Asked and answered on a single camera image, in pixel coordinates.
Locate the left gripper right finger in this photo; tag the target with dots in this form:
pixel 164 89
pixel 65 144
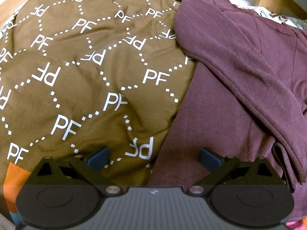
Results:
pixel 230 170

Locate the brown PF patterned duvet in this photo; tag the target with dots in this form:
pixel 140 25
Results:
pixel 80 74

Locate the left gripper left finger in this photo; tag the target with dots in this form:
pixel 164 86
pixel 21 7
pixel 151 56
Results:
pixel 77 170

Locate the maroon long sleeve shirt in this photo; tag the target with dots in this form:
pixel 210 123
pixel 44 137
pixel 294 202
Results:
pixel 247 97

